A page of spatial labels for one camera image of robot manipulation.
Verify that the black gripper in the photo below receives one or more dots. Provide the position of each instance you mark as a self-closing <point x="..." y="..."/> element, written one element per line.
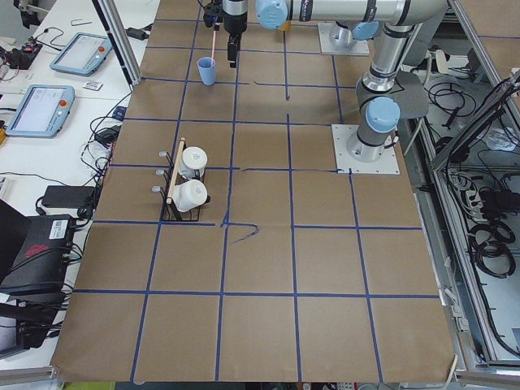
<point x="235" y="23"/>

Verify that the pink chopstick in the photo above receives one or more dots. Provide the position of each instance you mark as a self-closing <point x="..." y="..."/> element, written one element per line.
<point x="212" y="53"/>

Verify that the light blue plastic cup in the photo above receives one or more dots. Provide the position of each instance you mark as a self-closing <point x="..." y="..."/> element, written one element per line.
<point x="207" y="70"/>

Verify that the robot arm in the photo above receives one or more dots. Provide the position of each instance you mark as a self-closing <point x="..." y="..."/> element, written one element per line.
<point x="235" y="7"/>
<point x="381" y="114"/>

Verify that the white mug far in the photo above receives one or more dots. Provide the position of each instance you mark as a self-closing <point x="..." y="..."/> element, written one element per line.
<point x="193" y="163"/>

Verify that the white mug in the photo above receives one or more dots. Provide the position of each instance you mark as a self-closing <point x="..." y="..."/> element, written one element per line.
<point x="189" y="195"/>
<point x="193" y="163"/>

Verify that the far teach pendant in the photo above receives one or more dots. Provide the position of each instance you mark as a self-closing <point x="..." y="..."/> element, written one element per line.
<point x="83" y="55"/>

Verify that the teach pendant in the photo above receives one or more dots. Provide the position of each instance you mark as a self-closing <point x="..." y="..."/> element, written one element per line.
<point x="83" y="55"/>
<point x="42" y="112"/>

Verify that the white mug near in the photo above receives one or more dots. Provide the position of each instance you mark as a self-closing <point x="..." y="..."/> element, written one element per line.
<point x="189" y="195"/>

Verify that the near teach pendant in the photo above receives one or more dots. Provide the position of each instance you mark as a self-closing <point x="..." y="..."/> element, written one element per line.
<point x="42" y="112"/>

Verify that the black power adapter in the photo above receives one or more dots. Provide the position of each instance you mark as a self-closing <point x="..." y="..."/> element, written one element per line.
<point x="67" y="196"/>

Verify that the black computer box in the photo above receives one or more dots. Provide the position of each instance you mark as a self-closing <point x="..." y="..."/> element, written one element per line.
<point x="32" y="250"/>

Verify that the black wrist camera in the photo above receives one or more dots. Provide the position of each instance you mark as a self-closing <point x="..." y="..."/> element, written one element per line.
<point x="213" y="14"/>

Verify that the aluminium frame post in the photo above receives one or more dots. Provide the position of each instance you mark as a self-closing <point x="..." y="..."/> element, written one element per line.
<point x="109" y="16"/>

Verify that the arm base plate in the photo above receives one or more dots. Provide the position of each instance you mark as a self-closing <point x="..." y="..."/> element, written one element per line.
<point x="352" y="156"/>
<point x="337" y="40"/>

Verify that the black wire mug rack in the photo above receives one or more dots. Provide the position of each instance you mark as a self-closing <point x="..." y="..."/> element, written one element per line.
<point x="171" y="208"/>

